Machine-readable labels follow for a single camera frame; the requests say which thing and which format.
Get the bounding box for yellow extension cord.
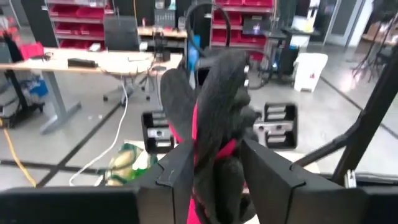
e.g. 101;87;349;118
0;117;38;189

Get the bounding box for black rolling cart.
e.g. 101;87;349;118
0;30;50;129

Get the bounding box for black aluminium rig frame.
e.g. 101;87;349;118
294;43;398;187

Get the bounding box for black keyboard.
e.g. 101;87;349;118
67;57;100;69

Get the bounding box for beige green-trimmed gardening bag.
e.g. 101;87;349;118
98;141;159;187

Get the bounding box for silver aluminium bracket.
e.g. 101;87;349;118
343;169;358;188

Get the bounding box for red storage bins shelf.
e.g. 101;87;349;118
210;0;275;62
45;0;115;51

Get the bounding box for black office chair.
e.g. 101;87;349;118
102;15;154;103

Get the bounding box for wooden desk grey legs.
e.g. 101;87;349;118
0;46;185;135

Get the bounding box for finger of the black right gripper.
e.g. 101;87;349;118
141;110;177;156
263;101;299;151

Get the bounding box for grey glass door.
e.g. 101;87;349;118
323;0;365;47

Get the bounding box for white cable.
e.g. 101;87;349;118
68;80;129;187

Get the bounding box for white trash bin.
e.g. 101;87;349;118
292;52;329;93

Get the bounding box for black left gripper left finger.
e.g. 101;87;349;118
0;140;196;224

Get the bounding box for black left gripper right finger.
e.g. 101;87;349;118
240;138;398;224

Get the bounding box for small red bin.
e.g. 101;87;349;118
19;42;45;60

